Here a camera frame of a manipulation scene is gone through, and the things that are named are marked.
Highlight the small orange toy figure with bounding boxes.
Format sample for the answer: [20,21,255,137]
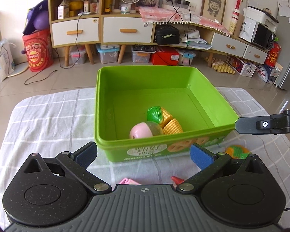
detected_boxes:
[171,175,185,186]

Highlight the orange toy pumpkin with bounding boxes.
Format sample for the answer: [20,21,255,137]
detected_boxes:
[225,145,250,159]

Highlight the wooden shelf cabinet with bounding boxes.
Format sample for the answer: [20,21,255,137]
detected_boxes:
[48,0,105,67]

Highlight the black microwave oven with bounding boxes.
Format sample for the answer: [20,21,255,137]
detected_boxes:
[239,17,276,50]

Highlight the toy corn cob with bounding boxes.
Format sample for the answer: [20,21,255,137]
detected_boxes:
[147,106,183,135]

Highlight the white paper shopping bag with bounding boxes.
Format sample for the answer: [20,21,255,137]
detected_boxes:
[0,39,15,83]

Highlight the pink toy peach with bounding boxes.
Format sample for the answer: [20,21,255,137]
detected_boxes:
[129,122,163,139]

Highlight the clear bin blue lid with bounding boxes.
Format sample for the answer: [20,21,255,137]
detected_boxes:
[96,43,120,64]

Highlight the yellow egg tray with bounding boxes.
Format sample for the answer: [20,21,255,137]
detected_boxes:
[210,58,235,74]

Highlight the pink table runner cloth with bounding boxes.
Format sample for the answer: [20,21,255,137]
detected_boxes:
[137,6,231,37]

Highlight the white printer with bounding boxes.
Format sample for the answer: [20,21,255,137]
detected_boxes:
[244,6,279,33]

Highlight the pink toy card box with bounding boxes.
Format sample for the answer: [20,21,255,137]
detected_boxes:
[119,178,140,185]

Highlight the red cardboard box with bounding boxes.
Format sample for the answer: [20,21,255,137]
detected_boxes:
[151,46,180,66]

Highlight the grey checked table cloth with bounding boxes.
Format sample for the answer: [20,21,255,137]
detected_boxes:
[0,87,290,227]

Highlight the green plastic storage box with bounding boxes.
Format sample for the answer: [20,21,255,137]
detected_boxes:
[95,65,238,162]

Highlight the framed cartoon girl picture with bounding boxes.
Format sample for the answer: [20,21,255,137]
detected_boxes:
[200,0,227,24]

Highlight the black bag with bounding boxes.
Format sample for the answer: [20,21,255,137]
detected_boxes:
[154,24,180,45]

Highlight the red printed bin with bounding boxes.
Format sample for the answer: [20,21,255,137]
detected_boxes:
[22,29,53,72]

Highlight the low wooden tv cabinet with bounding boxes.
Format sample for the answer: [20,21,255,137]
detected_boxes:
[101,11,268,64]

